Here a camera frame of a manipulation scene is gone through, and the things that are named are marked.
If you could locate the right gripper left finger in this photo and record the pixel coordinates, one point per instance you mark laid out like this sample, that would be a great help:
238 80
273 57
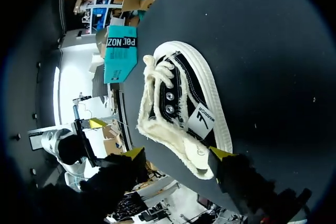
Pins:
118 171

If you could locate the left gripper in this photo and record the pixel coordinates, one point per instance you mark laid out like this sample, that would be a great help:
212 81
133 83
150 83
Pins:
69 149

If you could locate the black and white canvas shoe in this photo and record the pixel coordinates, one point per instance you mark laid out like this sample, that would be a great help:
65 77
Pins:
183 103

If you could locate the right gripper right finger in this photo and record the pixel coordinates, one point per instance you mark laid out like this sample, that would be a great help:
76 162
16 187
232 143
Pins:
236 174

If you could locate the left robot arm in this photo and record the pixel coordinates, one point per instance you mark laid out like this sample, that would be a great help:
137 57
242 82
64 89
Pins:
51 140

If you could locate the teal box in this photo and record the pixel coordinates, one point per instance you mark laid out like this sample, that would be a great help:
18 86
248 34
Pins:
120 53

